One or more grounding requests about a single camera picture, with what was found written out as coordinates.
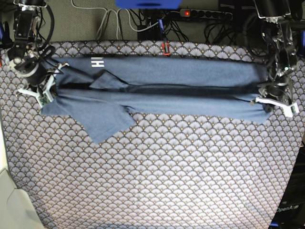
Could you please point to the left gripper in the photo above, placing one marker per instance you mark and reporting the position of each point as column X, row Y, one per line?
column 279, row 89

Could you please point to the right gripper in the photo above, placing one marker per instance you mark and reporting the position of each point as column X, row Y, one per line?
column 29, row 66

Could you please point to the blue T-shirt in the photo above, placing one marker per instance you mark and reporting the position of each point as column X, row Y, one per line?
column 101, row 93

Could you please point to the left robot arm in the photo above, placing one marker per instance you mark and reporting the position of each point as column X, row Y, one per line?
column 278, row 35

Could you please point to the blue plastic box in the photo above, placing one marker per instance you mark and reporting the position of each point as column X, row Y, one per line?
column 148, row 4

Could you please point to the black power strip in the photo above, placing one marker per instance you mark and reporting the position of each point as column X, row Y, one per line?
column 205, row 14

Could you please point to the red black clamp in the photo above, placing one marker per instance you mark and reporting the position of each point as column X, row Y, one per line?
column 166, row 48

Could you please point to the black OpenArm case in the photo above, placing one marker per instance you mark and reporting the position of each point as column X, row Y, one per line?
column 291, row 211

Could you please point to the fan patterned table cloth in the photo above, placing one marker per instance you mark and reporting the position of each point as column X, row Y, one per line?
column 166, row 171

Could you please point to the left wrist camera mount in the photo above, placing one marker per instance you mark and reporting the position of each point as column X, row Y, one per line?
column 268, row 104

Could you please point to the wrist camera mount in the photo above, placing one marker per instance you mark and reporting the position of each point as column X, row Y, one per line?
column 43, row 93
column 268, row 104

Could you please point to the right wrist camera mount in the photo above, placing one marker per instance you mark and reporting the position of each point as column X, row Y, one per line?
column 43, row 93

